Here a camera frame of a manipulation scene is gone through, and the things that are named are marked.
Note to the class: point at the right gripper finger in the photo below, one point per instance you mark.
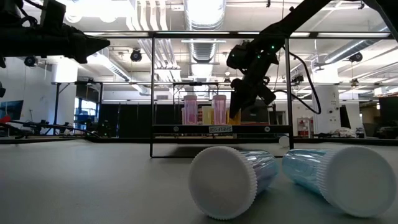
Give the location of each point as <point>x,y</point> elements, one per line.
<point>241,95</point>

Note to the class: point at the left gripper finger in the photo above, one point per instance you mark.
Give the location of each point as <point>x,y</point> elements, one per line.
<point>88,45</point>

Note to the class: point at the pink pill bottle white cap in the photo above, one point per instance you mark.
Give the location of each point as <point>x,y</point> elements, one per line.
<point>190,109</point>
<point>219,109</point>

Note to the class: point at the orange pill bottle white cap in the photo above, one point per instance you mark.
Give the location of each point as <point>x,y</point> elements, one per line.
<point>237,121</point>

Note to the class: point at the teal printed pill bottle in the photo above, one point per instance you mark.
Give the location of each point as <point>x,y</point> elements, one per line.
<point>348,180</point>

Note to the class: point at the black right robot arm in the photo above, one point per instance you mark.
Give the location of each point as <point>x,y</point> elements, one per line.
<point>295,17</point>

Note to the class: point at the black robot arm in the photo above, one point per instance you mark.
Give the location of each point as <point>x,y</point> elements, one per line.
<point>46,126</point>

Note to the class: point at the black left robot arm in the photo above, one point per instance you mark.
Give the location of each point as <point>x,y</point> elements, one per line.
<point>9,40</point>

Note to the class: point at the black monitor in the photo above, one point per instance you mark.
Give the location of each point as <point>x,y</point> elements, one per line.
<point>256,117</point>
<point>388,107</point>

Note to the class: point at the white rack with red bins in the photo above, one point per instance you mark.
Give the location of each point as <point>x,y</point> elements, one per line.
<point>303,126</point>

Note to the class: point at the black ceiling light track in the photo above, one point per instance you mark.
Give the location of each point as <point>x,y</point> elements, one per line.
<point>326,34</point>
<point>342,84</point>

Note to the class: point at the monitor with blue screen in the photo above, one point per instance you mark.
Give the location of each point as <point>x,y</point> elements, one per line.
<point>11,109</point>

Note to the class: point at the white square building pillar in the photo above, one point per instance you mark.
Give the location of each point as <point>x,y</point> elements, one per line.
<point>326,109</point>

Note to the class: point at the black partition panel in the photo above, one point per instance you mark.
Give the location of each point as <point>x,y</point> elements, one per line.
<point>133,119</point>

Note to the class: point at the red object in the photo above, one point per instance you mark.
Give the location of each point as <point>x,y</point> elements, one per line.
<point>4,119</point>

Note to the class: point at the grey table mat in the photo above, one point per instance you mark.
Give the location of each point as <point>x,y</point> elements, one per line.
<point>93,180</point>

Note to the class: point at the black ceiling mounted camera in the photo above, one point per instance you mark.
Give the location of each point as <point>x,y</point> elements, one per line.
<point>298,78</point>
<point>356,57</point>
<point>136,55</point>
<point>30,60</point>

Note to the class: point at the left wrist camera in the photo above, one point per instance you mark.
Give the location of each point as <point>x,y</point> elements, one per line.
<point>53,14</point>

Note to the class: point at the silver ribbed air duct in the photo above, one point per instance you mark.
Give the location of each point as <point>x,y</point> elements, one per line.
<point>203,28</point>

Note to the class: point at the black stand frame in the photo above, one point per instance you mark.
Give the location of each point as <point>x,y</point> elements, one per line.
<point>57,105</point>

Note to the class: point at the black metal rig frame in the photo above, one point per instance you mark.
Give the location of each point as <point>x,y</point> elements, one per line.
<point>118,140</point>

